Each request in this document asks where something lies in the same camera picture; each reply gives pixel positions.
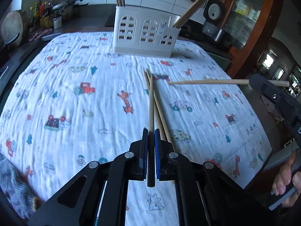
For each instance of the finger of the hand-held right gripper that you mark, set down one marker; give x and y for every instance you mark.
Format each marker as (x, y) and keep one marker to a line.
(279, 101)

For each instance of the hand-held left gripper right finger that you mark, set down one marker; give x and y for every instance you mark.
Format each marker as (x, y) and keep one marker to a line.
(157, 155)

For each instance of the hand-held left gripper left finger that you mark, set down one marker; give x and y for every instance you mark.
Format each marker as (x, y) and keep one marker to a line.
(145, 155)

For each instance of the white plastic utensil holder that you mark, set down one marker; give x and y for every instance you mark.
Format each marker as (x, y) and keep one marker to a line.
(145, 33)

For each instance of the person's right hand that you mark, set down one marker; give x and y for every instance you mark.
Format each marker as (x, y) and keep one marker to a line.
(285, 176)

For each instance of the dark arched display cabinet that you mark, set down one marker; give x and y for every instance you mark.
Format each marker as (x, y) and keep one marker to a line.
(279, 61)

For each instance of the wooden glass-door cabinet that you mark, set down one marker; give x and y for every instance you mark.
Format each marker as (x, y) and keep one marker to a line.
(249, 16)

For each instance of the white printed cloth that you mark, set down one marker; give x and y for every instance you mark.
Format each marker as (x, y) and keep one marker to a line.
(70, 103)

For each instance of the black silver rice cooker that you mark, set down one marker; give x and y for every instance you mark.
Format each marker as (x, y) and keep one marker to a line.
(214, 14)

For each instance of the grey knit glove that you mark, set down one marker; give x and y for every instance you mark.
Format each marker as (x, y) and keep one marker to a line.
(14, 188)

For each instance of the small white jar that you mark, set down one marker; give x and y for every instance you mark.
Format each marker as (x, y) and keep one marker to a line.
(57, 23)

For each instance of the pink rag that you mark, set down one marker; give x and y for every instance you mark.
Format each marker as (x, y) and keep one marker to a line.
(38, 34)

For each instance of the steel pressure cooker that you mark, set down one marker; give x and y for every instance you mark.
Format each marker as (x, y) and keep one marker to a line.
(65, 8)

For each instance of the cooking oil bottle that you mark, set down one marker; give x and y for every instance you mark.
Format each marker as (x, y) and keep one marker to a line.
(47, 14)

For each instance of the green-capped bottle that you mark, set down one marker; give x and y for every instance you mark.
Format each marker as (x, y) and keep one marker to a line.
(37, 13)

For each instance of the round wooden cutting board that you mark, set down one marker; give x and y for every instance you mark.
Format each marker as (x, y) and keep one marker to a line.
(11, 27)

